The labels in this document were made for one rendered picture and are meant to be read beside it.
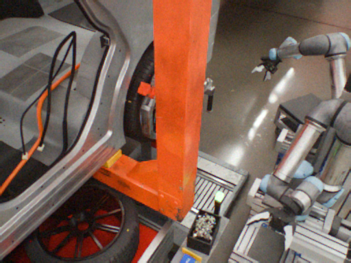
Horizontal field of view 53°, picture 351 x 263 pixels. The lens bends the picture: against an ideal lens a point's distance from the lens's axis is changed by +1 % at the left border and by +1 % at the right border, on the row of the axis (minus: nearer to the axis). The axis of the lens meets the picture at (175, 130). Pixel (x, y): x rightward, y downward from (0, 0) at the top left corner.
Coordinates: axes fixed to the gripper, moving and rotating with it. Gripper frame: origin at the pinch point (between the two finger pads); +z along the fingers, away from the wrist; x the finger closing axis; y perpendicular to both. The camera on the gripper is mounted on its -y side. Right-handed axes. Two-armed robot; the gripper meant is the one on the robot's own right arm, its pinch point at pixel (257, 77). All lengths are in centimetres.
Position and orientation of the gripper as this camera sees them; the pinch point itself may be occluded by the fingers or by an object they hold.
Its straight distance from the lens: 269.5
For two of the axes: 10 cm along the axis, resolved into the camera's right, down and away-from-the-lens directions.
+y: 3.2, 6.0, -7.3
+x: 7.3, 3.4, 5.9
